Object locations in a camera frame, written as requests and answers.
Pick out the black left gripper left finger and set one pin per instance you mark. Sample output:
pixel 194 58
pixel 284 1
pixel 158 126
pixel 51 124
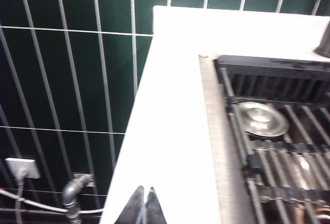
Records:
pixel 134 208

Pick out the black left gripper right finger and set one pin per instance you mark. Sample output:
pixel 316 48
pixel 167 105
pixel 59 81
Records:
pixel 154 208

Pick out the black kitchen sink basin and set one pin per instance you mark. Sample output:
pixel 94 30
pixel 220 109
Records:
pixel 214 131

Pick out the dark metal faucet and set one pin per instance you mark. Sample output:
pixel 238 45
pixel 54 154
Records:
pixel 324 48

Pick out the grey drain pipe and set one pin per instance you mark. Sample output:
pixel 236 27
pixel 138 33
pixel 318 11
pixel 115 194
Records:
pixel 71 193

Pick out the metal rod drying rack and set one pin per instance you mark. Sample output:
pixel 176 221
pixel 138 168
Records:
pixel 268 172

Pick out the round metal lid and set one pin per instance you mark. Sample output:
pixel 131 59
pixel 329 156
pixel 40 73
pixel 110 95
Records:
pixel 260 120

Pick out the white wall outlet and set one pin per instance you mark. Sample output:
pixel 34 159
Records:
pixel 28 166

